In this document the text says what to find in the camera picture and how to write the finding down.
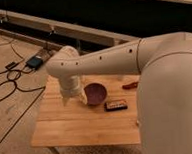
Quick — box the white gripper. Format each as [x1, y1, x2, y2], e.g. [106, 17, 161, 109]
[60, 86, 83, 105]

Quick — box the white sponge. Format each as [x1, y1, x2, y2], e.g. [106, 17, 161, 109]
[79, 93, 88, 105]

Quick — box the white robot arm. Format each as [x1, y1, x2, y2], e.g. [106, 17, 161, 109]
[46, 32, 192, 154]

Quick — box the purple ceramic bowl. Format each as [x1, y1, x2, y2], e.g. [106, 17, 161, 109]
[84, 83, 107, 106]

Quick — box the dark blue power box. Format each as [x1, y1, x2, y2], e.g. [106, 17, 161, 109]
[26, 56, 43, 70]

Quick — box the dark rectangular box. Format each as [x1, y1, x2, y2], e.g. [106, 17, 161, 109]
[105, 99, 128, 112]

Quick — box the wooden table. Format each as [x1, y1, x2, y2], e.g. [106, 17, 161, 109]
[31, 75, 140, 147]

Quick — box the small black adapter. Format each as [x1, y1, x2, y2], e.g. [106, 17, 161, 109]
[5, 62, 18, 70]

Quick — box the red chili pepper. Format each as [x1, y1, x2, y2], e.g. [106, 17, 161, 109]
[122, 81, 138, 90]

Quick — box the metal table leg left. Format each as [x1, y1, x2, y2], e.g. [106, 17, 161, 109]
[48, 147, 60, 154]

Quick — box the black floor cable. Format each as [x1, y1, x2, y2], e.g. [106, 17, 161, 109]
[0, 37, 47, 105]

